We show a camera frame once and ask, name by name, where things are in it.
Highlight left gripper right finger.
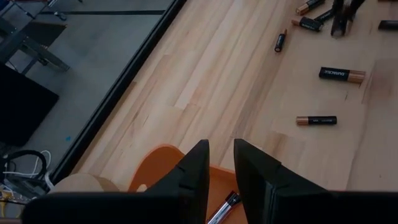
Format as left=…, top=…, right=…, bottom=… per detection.
left=233, top=138, right=398, bottom=224

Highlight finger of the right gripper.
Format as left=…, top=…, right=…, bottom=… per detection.
left=331, top=0, right=348, bottom=37
left=347, top=0, right=366, bottom=22

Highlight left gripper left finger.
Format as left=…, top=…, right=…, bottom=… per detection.
left=21, top=139, right=211, bottom=224

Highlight orange plastic bin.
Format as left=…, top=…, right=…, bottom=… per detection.
left=127, top=144, right=249, bottom=224

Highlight slim black copper battery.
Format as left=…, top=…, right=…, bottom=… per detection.
left=274, top=29, right=288, bottom=53

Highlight silver battery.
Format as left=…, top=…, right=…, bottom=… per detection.
left=206, top=191, right=242, bottom=224

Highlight power strip with plugs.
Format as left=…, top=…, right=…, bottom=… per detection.
left=0, top=175, right=48, bottom=200

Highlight large black fabric box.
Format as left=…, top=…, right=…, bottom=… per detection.
left=0, top=62, right=60, bottom=147

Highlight grey metal table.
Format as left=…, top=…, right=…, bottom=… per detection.
left=0, top=0, right=71, bottom=73

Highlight coiled cables on floor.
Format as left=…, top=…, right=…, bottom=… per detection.
left=2, top=150, right=54, bottom=191

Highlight yellow cable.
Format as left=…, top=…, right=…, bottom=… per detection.
left=0, top=192, right=11, bottom=217

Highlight black aluminium table frame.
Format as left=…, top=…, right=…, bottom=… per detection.
left=49, top=0, right=187, bottom=185

